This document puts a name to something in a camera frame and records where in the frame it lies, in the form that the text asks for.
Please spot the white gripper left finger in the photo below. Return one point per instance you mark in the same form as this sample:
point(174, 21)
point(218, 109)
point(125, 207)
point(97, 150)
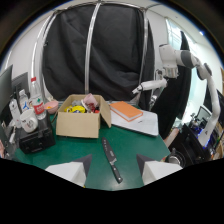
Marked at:
point(71, 170)

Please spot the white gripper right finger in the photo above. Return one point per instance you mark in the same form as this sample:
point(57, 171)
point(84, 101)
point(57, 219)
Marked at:
point(156, 169)

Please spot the white mug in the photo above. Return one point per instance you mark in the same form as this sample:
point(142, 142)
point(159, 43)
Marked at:
point(28, 120)

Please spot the black kitchen knife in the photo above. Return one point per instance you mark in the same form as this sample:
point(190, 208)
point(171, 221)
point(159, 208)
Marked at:
point(111, 158)

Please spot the open cardboard box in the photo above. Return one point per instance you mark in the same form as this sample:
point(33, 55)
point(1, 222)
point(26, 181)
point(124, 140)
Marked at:
point(80, 125)

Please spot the silver laptop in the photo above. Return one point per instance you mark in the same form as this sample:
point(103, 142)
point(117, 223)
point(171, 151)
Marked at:
point(140, 124)

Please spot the black equipment case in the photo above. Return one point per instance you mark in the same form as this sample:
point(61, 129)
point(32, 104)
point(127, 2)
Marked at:
point(36, 136)

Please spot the orange book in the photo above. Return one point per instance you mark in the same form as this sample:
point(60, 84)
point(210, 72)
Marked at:
point(126, 110)

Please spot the pink bowl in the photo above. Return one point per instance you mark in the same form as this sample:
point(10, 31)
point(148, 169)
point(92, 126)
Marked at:
point(51, 106)

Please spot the red label water bottle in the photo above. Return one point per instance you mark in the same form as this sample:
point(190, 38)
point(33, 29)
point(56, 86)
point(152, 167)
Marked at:
point(36, 100)

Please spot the white spray bottle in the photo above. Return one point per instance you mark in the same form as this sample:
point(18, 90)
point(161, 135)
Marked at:
point(15, 112)

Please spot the small clear water bottle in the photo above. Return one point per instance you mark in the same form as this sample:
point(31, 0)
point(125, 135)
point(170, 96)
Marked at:
point(23, 100)

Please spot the black computer monitor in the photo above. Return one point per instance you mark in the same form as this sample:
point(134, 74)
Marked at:
point(6, 90)

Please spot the black backdrop curtain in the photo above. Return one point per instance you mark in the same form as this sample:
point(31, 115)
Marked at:
point(106, 53)

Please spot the silver metal frame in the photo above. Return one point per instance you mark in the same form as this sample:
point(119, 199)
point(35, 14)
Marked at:
point(89, 50)

